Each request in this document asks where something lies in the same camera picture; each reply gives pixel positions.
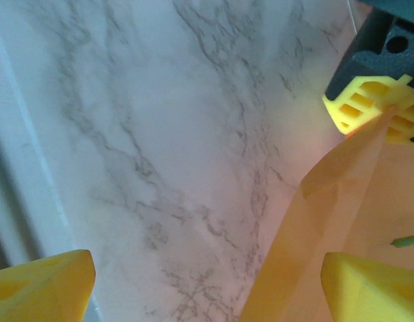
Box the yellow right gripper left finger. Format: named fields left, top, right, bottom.
left=0, top=250, right=96, bottom=322

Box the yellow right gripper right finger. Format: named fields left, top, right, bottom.
left=322, top=252, right=414, bottom=322

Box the white pink-edged fake rose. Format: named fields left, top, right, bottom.
left=390, top=234, right=414, bottom=249

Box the orange wrapping paper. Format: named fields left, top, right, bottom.
left=238, top=110, right=414, bottom=322

